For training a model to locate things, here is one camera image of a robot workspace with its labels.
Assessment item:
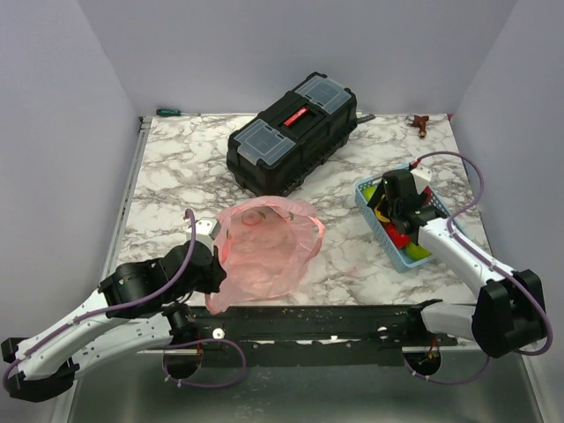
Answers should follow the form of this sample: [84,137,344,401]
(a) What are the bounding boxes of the yellow fake pear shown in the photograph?
[374,207,390,225]

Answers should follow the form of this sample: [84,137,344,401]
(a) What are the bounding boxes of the pink plastic bag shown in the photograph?
[205,196,325,315]

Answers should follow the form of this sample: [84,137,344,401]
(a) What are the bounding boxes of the green fake apple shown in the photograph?
[362,185,381,209]

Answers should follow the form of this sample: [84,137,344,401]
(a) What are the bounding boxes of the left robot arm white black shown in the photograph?
[1,241,226,403]

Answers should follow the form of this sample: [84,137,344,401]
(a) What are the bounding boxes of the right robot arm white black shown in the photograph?
[367,168,551,358]

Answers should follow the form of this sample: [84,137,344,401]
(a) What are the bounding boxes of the green fake pear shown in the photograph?
[404,242,431,261]

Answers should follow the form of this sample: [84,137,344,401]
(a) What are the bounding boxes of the blue plastic basket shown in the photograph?
[355,164,450,272]

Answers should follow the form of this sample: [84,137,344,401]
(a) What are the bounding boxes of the grey tool behind toolbox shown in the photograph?
[357,114,375,123]

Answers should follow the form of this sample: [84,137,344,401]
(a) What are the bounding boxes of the black plastic toolbox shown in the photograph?
[226,72,358,197]

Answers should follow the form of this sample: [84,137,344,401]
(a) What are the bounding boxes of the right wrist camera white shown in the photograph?
[409,164,433,194]

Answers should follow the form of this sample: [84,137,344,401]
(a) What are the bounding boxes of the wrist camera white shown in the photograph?
[409,164,433,194]
[183,212,221,249]

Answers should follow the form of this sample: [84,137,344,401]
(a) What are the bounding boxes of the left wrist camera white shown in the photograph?
[183,212,221,249]

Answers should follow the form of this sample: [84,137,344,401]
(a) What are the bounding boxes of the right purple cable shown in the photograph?
[413,152,554,384]

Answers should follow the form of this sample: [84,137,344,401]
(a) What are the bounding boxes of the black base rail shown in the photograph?
[164,305,456,374]

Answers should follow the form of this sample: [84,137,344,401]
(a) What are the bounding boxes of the green handled screwdriver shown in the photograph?
[155,108,202,118]

